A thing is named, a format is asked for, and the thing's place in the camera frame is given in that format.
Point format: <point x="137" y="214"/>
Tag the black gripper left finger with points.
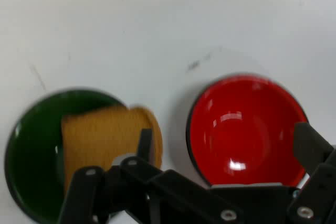
<point x="86" y="190"/>

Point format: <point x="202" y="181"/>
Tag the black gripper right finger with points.
<point x="313" y="150"/>

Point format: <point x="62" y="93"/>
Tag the yellow sponge block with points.
<point x="105" y="134"/>

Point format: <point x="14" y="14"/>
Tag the dark green bowl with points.
<point x="34" y="150"/>

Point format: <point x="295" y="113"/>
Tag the red bowl with black outside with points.
<point x="244" y="129"/>

